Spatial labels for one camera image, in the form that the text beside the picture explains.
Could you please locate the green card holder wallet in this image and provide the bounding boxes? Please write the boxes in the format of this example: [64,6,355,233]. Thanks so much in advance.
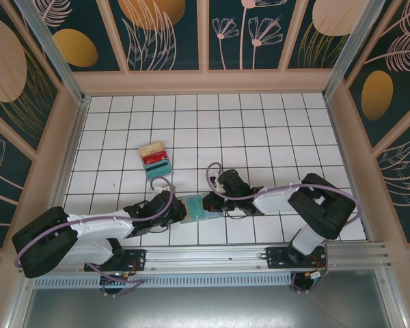
[179,194,226,225]

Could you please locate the teal card with white print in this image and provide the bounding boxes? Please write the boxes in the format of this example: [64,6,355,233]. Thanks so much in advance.
[185,195,205,221]

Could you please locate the teal card with black stripe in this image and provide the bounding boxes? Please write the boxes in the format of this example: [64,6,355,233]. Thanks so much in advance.
[145,163,174,180]

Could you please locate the stack of coloured cards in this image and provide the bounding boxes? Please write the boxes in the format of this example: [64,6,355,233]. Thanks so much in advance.
[138,141,175,182]

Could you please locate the red VIP card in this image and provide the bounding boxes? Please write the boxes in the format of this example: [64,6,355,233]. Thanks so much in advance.
[141,153,168,165]

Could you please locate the beige plastic card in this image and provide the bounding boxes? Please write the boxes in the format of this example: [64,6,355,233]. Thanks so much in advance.
[139,142,165,156]

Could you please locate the grey metal sheet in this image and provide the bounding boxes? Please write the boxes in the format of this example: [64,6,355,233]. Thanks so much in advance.
[6,286,407,328]

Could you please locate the small green controller board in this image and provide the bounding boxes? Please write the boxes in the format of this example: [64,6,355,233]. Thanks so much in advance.
[307,268,329,284]

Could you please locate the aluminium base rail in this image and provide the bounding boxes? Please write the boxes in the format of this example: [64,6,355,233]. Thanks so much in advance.
[18,241,392,276]

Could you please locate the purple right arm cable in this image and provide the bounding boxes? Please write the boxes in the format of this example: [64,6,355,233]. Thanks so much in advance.
[206,162,361,295]

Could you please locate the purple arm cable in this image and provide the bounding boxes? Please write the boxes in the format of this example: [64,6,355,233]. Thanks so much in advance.
[14,176,178,297]
[206,162,361,295]

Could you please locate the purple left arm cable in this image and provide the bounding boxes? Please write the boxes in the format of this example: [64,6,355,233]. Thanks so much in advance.
[14,176,178,297]

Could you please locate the grey slotted cable duct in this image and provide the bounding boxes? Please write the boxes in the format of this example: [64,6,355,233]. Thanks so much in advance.
[32,275,293,288]

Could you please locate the aluminium frame post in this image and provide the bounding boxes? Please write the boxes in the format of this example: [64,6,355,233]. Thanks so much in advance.
[13,0,92,105]
[322,0,387,100]

